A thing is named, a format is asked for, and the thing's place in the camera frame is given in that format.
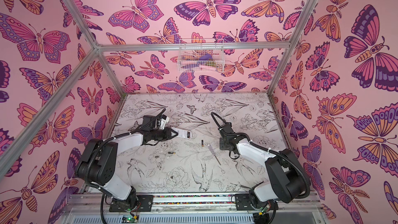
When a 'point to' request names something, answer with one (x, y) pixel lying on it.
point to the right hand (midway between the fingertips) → (226, 141)
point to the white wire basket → (201, 55)
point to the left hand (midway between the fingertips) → (177, 132)
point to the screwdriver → (213, 153)
